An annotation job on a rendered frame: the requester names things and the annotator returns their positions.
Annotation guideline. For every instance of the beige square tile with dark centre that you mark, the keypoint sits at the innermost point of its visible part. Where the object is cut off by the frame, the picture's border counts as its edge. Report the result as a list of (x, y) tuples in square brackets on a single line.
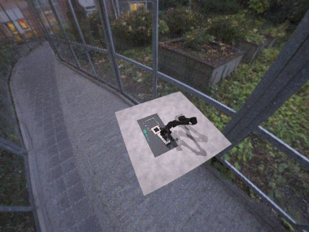
[(155, 129)]

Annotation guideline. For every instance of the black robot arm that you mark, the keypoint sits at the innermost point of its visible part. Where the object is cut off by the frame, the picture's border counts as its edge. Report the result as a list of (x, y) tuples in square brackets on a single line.
[(182, 121)]

